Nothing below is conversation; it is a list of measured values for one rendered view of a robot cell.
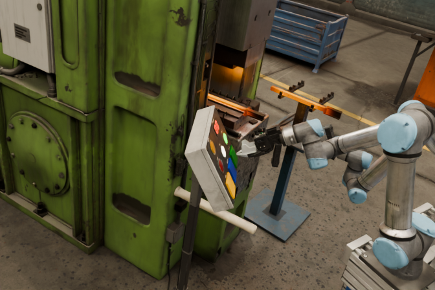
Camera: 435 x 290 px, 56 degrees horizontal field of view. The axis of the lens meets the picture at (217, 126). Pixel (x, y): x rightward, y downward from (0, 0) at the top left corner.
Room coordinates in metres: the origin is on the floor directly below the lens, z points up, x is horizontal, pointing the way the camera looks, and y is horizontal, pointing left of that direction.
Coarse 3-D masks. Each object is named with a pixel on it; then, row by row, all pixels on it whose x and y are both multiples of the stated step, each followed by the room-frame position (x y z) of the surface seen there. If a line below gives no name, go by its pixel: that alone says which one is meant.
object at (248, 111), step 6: (210, 96) 1.98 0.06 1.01; (216, 96) 1.99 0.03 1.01; (222, 102) 1.95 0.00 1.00; (228, 102) 1.95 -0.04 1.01; (240, 108) 1.90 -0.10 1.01; (246, 108) 1.91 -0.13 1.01; (246, 114) 1.88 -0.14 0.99; (252, 114) 1.88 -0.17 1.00; (258, 114) 1.86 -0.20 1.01; (264, 114) 1.87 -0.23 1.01
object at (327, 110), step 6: (276, 90) 2.27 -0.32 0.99; (282, 90) 2.26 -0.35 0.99; (288, 96) 2.22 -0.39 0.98; (294, 96) 2.20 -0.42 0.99; (300, 96) 2.21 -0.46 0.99; (306, 102) 2.16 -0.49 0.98; (312, 102) 2.16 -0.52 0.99; (318, 108) 2.12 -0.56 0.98; (324, 108) 2.09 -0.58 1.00; (330, 108) 2.09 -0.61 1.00; (330, 114) 2.09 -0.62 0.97; (336, 114) 2.07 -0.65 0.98
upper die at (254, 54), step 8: (216, 48) 1.86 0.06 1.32; (224, 48) 1.84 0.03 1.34; (232, 48) 1.82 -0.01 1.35; (256, 48) 1.88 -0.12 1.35; (216, 56) 1.86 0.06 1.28; (224, 56) 1.84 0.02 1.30; (232, 56) 1.82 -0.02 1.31; (240, 56) 1.80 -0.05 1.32; (248, 56) 1.81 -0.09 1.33; (256, 56) 1.90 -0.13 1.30; (232, 64) 1.82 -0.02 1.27; (240, 64) 1.80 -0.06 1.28; (248, 64) 1.82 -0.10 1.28
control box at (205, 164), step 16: (208, 112) 1.45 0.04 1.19; (192, 128) 1.35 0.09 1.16; (208, 128) 1.31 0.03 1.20; (224, 128) 1.49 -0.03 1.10; (192, 144) 1.22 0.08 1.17; (208, 144) 1.22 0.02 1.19; (224, 144) 1.39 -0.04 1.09; (192, 160) 1.17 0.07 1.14; (208, 160) 1.17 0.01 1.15; (224, 160) 1.31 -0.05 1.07; (208, 176) 1.17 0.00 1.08; (224, 176) 1.22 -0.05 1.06; (208, 192) 1.17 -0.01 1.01; (224, 192) 1.17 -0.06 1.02; (224, 208) 1.17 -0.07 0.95
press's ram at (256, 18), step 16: (224, 0) 1.80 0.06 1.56; (240, 0) 1.77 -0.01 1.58; (256, 0) 1.79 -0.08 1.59; (272, 0) 1.95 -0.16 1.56; (224, 16) 1.80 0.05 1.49; (240, 16) 1.76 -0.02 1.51; (256, 16) 1.83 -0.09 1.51; (272, 16) 1.99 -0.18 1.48; (224, 32) 1.79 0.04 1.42; (240, 32) 1.76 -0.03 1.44; (256, 32) 1.85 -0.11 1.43; (240, 48) 1.75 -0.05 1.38
